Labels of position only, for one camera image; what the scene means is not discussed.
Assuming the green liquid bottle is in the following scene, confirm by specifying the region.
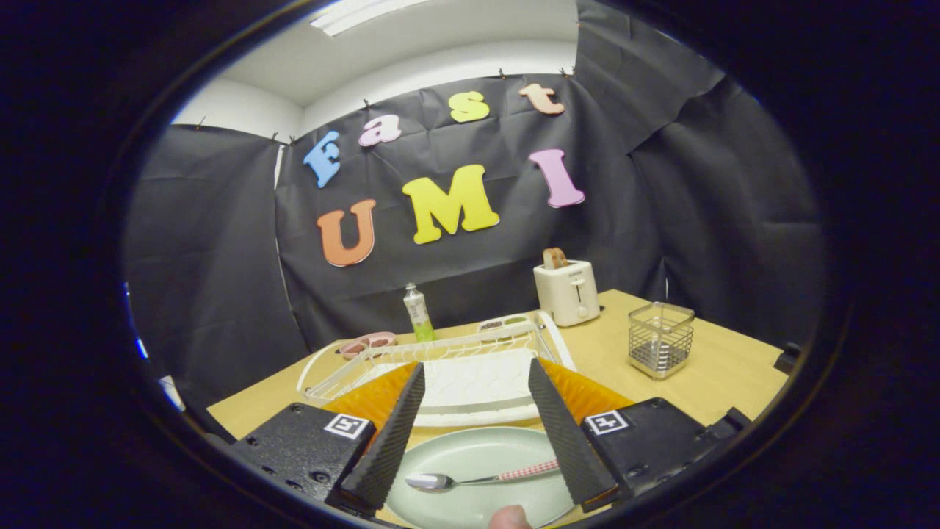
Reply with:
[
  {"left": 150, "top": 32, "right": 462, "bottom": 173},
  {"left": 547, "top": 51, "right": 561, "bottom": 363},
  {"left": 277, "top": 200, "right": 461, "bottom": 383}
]
[{"left": 403, "top": 283, "right": 436, "bottom": 344}]

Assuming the white toaster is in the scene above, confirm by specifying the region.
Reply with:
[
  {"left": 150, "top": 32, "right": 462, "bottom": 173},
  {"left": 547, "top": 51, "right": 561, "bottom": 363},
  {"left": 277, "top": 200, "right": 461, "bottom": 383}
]
[{"left": 533, "top": 259, "right": 601, "bottom": 328}]

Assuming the white tray with food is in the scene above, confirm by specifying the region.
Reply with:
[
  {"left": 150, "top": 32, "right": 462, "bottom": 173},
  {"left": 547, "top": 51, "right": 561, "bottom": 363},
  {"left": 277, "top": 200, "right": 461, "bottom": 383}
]
[{"left": 477, "top": 315, "right": 531, "bottom": 334}]

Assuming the pink plate with food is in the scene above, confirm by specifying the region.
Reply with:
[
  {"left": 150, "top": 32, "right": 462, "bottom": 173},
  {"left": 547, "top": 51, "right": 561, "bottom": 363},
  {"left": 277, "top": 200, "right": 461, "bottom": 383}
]
[{"left": 339, "top": 331, "right": 397, "bottom": 361}]

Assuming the black backdrop cloth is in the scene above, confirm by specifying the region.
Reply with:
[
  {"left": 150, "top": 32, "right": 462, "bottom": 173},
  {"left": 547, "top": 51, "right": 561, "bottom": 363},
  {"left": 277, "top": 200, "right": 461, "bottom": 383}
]
[{"left": 125, "top": 0, "right": 823, "bottom": 412}]

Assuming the metal wire basket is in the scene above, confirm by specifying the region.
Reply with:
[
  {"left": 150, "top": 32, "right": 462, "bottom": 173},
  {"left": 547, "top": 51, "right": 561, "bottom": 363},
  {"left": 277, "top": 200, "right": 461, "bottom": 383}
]
[{"left": 628, "top": 301, "right": 695, "bottom": 381}]

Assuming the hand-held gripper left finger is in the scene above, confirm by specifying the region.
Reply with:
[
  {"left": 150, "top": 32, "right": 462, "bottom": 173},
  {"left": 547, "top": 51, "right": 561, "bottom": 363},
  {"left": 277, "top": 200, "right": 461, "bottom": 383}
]
[{"left": 231, "top": 360, "right": 427, "bottom": 515}]

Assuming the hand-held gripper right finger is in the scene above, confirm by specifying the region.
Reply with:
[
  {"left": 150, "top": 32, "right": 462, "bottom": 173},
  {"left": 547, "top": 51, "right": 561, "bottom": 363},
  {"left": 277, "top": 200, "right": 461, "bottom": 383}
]
[{"left": 527, "top": 357, "right": 717, "bottom": 514}]

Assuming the white wire dish rack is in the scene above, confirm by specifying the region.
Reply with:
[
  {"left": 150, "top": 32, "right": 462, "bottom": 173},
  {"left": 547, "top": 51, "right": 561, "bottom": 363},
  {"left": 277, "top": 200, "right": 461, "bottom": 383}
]
[{"left": 296, "top": 310, "right": 577, "bottom": 428}]

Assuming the spoon with pink checked handle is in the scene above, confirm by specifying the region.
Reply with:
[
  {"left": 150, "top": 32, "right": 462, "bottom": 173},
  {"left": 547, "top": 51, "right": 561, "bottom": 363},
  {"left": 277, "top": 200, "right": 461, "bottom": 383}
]
[{"left": 405, "top": 459, "right": 560, "bottom": 493}]

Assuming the pale green plate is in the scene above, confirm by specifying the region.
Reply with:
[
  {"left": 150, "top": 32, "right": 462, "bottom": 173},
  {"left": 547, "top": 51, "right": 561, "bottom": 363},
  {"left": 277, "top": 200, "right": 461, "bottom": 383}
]
[{"left": 386, "top": 426, "right": 577, "bottom": 529}]

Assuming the ceiling light panel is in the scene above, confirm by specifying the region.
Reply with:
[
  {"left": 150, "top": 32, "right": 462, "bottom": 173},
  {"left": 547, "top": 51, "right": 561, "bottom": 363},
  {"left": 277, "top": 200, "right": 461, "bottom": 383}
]
[{"left": 310, "top": 0, "right": 434, "bottom": 37}]

